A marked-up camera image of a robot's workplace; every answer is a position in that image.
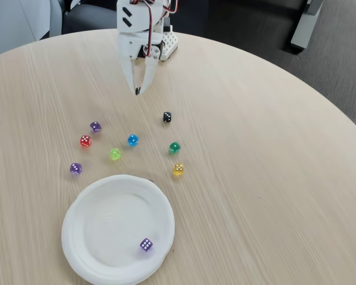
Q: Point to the yellow translucent die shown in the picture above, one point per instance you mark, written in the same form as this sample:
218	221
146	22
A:
178	169

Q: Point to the light green translucent die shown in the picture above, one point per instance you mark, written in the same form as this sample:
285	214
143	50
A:
115	154

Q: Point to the black die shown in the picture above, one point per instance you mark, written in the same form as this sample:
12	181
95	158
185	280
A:
167	117

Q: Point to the purple translucent die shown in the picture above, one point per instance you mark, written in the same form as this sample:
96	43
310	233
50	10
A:
95	126
75	168
146	245

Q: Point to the white paper plate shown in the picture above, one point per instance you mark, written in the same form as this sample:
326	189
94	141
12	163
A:
112	225

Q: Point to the red translucent die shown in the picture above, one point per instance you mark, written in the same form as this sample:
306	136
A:
85	141

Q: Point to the dark office chair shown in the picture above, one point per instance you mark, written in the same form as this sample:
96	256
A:
88	17

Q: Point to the light grey cabinet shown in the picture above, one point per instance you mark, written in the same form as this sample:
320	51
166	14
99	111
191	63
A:
11	23

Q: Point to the grey desk leg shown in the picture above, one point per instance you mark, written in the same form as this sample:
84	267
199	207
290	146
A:
302	26

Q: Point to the dark green translucent die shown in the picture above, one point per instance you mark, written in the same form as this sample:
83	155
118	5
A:
174	148

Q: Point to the blue translucent die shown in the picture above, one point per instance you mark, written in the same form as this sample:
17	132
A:
132	140

